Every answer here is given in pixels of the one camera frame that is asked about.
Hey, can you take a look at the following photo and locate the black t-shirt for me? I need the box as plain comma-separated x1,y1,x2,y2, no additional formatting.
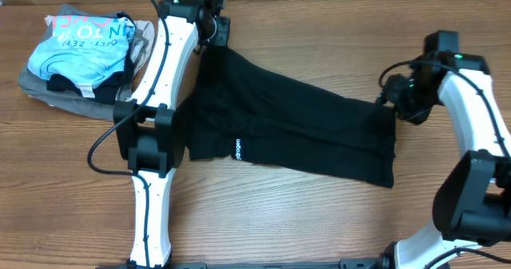
176,46,396,188

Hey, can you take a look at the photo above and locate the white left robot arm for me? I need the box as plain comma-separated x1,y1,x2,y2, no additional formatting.
113,0,230,268

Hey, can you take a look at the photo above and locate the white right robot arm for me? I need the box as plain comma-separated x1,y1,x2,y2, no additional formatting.
365,52,510,268

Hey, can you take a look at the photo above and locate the black folded garment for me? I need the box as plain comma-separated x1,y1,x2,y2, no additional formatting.
41,16,136,105

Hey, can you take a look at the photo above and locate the light blue printed t-shirt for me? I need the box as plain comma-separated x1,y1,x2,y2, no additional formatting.
27,15,136,98

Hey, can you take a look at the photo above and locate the grey folded garment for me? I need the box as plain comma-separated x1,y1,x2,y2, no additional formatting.
18,4,136,121

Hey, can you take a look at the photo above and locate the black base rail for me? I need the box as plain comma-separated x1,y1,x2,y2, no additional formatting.
95,257,384,269

